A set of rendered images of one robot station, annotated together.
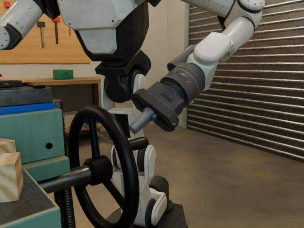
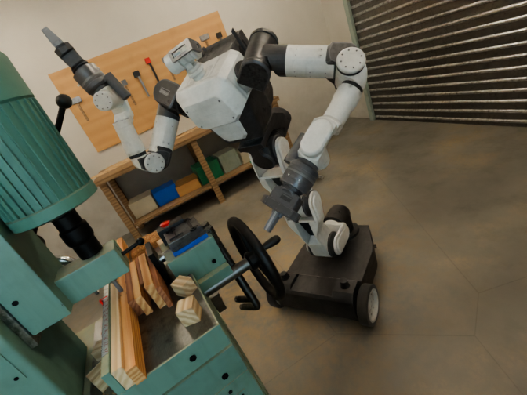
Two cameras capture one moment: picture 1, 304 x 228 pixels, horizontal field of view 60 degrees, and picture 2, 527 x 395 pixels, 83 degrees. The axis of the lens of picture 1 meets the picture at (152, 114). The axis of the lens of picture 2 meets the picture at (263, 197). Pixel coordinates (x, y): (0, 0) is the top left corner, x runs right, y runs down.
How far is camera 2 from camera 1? 0.39 m
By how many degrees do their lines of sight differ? 24
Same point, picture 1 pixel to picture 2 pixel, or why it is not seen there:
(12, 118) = (186, 255)
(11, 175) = (192, 312)
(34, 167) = (209, 278)
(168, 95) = (286, 196)
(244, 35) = (350, 103)
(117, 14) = (234, 111)
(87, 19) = (213, 121)
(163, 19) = not seen: outside the picture
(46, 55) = not seen: hidden behind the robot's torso
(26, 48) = not seen: hidden behind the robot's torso
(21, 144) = (197, 267)
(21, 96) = (185, 240)
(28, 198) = (205, 319)
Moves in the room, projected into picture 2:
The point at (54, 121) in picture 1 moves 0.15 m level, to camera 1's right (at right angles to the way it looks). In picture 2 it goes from (211, 245) to (262, 234)
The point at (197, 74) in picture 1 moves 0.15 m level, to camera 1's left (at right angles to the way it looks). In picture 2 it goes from (306, 170) to (255, 184)
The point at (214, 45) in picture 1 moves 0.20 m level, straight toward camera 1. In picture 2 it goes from (316, 135) to (293, 170)
